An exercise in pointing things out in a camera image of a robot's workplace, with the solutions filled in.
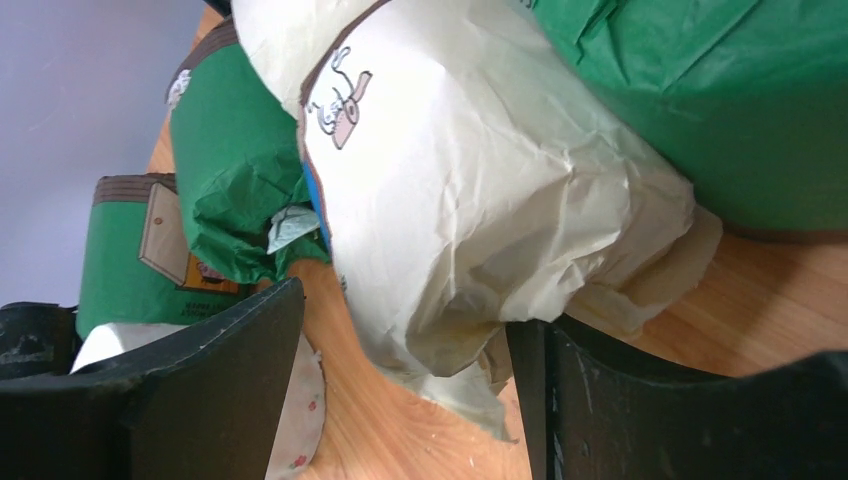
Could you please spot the green wrapped roll brown band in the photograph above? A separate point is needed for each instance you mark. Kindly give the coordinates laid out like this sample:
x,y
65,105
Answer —
x,y
237,162

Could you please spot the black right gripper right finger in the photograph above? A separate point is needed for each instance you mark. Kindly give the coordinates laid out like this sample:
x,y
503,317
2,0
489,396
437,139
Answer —
x,y
594,407

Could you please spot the white paper towel roll front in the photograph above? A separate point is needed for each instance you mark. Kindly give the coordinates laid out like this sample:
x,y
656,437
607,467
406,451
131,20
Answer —
x,y
217,400

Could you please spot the cream roll brown band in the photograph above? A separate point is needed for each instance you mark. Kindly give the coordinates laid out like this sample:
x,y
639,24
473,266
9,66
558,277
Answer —
x,y
466,178

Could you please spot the green wrapped roll front left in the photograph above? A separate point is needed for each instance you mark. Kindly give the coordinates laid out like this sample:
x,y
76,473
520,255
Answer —
x,y
138,267

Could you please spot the plain green wrapped roll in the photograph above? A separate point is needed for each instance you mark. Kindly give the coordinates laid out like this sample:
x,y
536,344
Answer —
x,y
748,99

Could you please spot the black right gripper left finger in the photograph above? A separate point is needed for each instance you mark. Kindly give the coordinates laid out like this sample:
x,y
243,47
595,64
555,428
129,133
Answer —
x,y
55,427

